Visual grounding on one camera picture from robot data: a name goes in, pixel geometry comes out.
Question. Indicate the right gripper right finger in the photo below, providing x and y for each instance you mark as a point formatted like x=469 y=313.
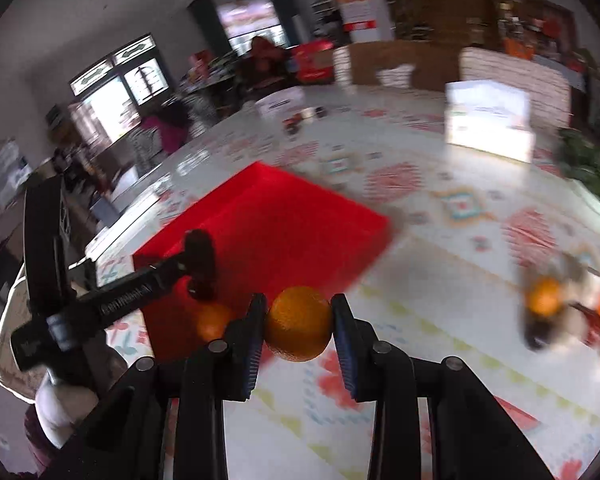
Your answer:
x=472 y=436

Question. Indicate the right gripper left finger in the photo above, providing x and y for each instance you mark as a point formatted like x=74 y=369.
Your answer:
x=160 y=417

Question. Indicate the red jujube fruit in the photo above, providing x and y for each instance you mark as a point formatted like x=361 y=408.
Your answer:
x=591 y=332

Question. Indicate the large orange mandarin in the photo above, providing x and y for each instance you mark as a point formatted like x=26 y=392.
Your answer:
x=298 y=325

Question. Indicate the large brown date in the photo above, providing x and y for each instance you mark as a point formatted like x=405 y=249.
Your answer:
x=540 y=332

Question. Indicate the person left hand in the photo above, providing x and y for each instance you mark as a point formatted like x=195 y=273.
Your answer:
x=61 y=408

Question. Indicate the red shallow box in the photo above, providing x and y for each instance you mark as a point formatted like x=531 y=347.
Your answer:
x=272 y=230

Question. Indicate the green spinach leaves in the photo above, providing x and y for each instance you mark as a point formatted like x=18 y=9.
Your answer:
x=579 y=159

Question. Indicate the small toy items cluster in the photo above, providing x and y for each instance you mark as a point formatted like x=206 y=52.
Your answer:
x=293 y=124

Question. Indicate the white tissue box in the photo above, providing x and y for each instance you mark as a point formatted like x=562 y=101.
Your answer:
x=489 y=117

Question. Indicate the white patterned chair back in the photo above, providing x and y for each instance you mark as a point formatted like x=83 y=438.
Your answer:
x=549 y=92

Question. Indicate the brown chair back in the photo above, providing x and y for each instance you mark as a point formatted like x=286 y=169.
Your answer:
x=434 y=64

